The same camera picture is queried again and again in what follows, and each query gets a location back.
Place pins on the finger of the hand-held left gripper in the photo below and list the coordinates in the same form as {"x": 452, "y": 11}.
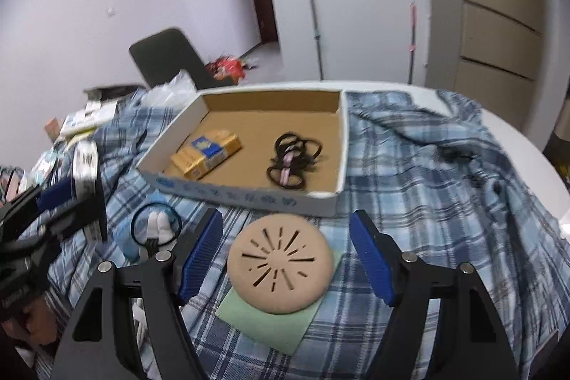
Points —
{"x": 53, "y": 193}
{"x": 40, "y": 231}

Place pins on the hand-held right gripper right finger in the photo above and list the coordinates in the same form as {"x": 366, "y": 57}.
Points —
{"x": 369, "y": 255}

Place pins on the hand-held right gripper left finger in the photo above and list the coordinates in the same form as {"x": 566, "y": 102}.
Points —
{"x": 200, "y": 255}

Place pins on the black printed packet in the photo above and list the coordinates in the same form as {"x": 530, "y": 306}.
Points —
{"x": 87, "y": 166}

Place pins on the beige round perforated pad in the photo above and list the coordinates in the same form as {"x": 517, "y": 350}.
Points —
{"x": 280, "y": 268}

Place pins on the green sheet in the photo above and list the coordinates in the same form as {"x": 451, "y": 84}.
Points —
{"x": 267, "y": 329}

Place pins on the cardboard box tray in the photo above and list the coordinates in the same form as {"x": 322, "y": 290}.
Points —
{"x": 254, "y": 126}

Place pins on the light blue soft item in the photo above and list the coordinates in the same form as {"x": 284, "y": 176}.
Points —
{"x": 122, "y": 237}

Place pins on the person's left hand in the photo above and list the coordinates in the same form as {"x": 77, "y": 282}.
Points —
{"x": 31, "y": 324}

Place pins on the blue plaid shirt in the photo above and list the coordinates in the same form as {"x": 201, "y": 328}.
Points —
{"x": 423, "y": 228}

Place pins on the pink cup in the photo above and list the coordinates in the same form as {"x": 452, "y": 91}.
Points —
{"x": 52, "y": 126}

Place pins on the white tissue box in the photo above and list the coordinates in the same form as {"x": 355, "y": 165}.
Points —
{"x": 89, "y": 118}

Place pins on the yellow packet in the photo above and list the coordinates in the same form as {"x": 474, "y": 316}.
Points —
{"x": 207, "y": 153}

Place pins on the grey flat item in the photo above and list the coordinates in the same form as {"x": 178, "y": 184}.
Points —
{"x": 113, "y": 91}

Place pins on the clear plastic bag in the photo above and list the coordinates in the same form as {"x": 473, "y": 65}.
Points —
{"x": 171, "y": 90}

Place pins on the black chair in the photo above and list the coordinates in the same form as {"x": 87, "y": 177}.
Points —
{"x": 164, "y": 55}

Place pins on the red bag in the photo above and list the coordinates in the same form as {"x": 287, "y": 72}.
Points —
{"x": 227, "y": 68}

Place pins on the gold refrigerator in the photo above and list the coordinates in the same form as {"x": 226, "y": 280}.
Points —
{"x": 494, "y": 15}

